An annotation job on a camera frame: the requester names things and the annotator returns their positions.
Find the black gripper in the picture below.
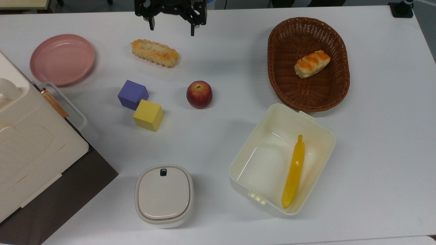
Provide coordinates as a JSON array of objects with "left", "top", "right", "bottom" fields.
[{"left": 134, "top": 0, "right": 208, "bottom": 37}]

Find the long toasted bread loaf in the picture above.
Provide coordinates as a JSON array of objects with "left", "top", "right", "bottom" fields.
[{"left": 131, "top": 39, "right": 180, "bottom": 68}]

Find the small glazed bread roll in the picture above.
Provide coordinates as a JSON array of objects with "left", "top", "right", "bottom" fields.
[{"left": 294, "top": 50, "right": 331, "bottom": 79}]

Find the brown wicker basket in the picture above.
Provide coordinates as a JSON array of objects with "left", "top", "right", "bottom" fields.
[{"left": 267, "top": 17, "right": 351, "bottom": 113}]

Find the red apple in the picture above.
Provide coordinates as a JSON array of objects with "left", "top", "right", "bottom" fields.
[{"left": 186, "top": 80, "right": 213, "bottom": 110}]

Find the purple cube block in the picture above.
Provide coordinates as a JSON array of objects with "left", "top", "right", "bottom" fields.
[{"left": 118, "top": 80, "right": 150, "bottom": 111}]

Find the yellow cube block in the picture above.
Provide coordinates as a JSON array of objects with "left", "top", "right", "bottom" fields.
[{"left": 133, "top": 99, "right": 164, "bottom": 132}]

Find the pink round plate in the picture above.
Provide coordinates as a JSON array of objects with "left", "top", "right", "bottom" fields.
[{"left": 30, "top": 34, "right": 96, "bottom": 87}]

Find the light wooden table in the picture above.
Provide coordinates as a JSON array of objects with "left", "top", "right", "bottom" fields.
[{"left": 0, "top": 0, "right": 51, "bottom": 10}]

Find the cream open plastic box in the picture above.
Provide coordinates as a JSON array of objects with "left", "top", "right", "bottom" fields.
[{"left": 229, "top": 103, "right": 337, "bottom": 216}]

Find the small beige lidded container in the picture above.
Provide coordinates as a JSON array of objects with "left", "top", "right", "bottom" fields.
[{"left": 135, "top": 165, "right": 194, "bottom": 228}]

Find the large white plastic case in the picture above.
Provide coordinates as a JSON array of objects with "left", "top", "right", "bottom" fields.
[{"left": 0, "top": 51, "right": 90, "bottom": 224}]

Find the yellow banana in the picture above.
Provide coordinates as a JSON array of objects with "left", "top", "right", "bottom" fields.
[{"left": 281, "top": 135, "right": 306, "bottom": 209}]

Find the dark brown board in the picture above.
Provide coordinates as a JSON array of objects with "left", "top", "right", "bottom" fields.
[{"left": 0, "top": 146, "right": 119, "bottom": 245}]

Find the clear handle with copper bar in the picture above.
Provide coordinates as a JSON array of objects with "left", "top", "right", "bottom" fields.
[{"left": 37, "top": 81, "right": 88, "bottom": 132}]

